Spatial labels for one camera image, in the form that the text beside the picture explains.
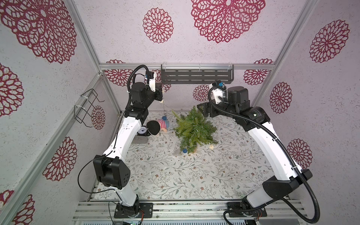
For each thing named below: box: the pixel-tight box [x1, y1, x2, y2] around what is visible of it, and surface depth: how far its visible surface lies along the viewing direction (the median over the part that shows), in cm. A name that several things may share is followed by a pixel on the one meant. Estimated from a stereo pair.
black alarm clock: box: [136, 125, 148, 137], surface depth 105 cm
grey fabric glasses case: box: [131, 135, 149, 144], surface depth 102 cm
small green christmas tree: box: [171, 105, 219, 154], surface depth 74 cm
